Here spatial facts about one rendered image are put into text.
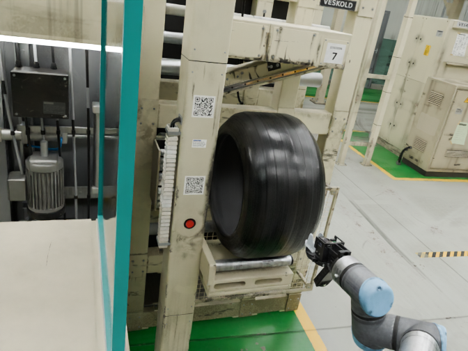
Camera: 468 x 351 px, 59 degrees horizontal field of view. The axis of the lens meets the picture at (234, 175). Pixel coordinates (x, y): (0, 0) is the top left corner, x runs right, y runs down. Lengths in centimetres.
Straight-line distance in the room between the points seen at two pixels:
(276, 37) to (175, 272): 100
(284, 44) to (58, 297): 125
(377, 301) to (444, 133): 505
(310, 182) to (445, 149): 483
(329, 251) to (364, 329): 24
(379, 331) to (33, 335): 82
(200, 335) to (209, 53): 177
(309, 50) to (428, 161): 452
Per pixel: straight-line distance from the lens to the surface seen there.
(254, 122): 150
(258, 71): 187
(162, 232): 158
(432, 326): 122
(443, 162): 628
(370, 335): 123
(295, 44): 176
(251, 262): 167
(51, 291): 94
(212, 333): 266
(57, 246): 107
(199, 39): 135
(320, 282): 134
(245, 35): 167
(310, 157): 148
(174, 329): 188
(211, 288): 165
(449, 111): 602
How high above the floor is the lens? 186
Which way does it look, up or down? 23 degrees down
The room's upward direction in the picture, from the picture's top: 9 degrees clockwise
